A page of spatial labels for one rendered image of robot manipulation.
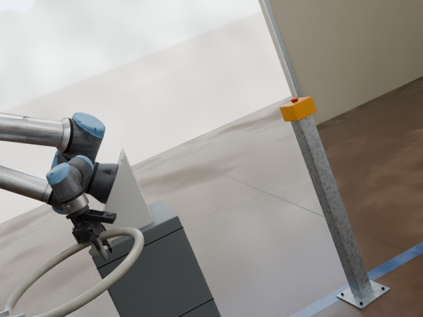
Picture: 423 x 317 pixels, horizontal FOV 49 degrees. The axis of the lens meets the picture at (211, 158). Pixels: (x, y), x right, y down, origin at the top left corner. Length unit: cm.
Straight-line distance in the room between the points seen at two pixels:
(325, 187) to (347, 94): 476
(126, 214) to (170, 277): 34
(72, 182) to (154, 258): 57
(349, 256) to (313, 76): 455
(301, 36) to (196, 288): 507
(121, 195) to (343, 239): 112
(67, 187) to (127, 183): 41
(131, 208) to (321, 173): 93
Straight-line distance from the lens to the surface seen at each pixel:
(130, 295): 212
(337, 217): 243
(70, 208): 173
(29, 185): 189
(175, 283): 214
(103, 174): 211
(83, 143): 203
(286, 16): 671
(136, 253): 147
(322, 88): 686
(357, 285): 259
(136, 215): 209
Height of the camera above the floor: 142
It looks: 11 degrees down
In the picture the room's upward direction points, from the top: 22 degrees counter-clockwise
